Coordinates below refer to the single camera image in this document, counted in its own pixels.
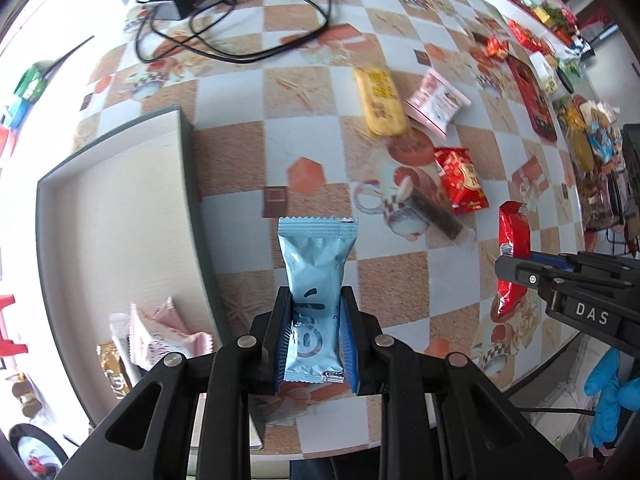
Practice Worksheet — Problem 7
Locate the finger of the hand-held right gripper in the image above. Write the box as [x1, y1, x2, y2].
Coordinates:
[529, 250, 633, 281]
[495, 255, 621, 295]

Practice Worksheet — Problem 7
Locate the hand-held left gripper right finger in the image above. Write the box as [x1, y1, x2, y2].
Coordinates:
[337, 285, 573, 480]

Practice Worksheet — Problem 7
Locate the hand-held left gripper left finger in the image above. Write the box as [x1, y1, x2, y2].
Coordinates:
[55, 285, 296, 480]

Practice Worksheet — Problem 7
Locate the shiny red snack packet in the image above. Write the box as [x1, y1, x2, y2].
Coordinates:
[490, 201, 532, 323]

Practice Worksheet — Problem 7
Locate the light blue snack packet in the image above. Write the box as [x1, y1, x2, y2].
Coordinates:
[276, 215, 360, 386]

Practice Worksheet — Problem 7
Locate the clear stick packet dark tea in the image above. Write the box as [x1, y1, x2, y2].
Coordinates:
[367, 157, 466, 241]

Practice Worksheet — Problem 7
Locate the red patterned snack packet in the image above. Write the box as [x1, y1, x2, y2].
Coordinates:
[434, 146, 490, 217]

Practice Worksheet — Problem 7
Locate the white stick packet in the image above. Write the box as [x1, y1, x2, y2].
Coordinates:
[109, 312, 146, 386]

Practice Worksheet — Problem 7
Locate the gold snack packet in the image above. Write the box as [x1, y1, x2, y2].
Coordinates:
[96, 342, 133, 401]

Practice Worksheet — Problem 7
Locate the pink white snack packet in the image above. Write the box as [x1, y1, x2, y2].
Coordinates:
[404, 69, 472, 140]

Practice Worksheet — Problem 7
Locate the yellow snack packet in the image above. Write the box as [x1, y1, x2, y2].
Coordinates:
[352, 65, 408, 137]

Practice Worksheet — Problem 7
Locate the white cardboard box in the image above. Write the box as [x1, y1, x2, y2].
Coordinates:
[35, 105, 266, 453]

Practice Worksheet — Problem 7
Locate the person's right hand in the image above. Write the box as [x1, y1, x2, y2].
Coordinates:
[584, 347, 640, 453]

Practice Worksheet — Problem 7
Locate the clear bag of peanuts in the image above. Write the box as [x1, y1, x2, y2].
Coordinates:
[580, 180, 621, 231]

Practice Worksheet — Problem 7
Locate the blue printed snack bag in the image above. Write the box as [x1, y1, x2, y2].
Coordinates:
[590, 122, 621, 161]

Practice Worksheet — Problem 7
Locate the dark red rectangular tray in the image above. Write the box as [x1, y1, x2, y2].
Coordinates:
[505, 54, 558, 141]

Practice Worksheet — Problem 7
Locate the small white box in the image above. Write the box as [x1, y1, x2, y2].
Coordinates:
[530, 52, 558, 93]

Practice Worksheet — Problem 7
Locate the small red candy packet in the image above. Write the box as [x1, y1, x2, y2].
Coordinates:
[486, 35, 511, 61]

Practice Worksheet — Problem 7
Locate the red foil packet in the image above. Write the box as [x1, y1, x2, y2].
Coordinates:
[507, 20, 551, 53]

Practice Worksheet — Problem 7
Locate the black rimmed round dish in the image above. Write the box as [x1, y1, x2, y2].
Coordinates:
[9, 424, 69, 478]

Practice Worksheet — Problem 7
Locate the red plastic stool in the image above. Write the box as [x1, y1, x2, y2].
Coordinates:
[0, 292, 28, 358]

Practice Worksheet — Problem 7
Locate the blue plastic container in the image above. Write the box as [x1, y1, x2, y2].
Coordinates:
[5, 100, 32, 127]

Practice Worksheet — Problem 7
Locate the black charger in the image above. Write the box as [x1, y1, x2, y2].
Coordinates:
[157, 0, 193, 21]

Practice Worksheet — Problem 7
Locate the green plastic basin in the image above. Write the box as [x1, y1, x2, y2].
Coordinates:
[14, 61, 52, 100]

